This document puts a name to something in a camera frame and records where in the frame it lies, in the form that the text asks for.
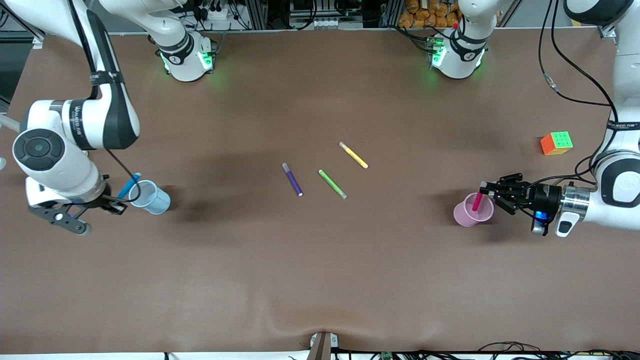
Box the light blue plastic cup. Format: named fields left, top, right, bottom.
left=128, top=180, right=172, bottom=216

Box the white power strip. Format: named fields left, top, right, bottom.
left=202, top=6, right=236, bottom=21

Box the metal table edge bracket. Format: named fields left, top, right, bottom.
left=306, top=331, right=340, bottom=360

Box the blue marker pen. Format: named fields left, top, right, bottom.
left=117, top=172, right=142, bottom=200

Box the orange snack bag pile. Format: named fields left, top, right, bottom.
left=398, top=0, right=461, bottom=29

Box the multicoloured puzzle cube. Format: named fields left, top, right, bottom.
left=540, top=131, right=574, bottom=156

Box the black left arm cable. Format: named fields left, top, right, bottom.
left=522, top=0, right=617, bottom=193

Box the pink plastic cup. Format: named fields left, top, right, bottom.
left=453, top=192, right=495, bottom=228

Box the yellow marker pen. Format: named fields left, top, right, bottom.
left=338, top=141, right=369, bottom=170

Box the green marker pen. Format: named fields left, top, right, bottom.
left=318, top=169, right=348, bottom=200

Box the purple marker pen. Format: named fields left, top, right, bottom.
left=281, top=162, right=304, bottom=197

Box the brown table mat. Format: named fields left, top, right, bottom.
left=0, top=27, right=640, bottom=356

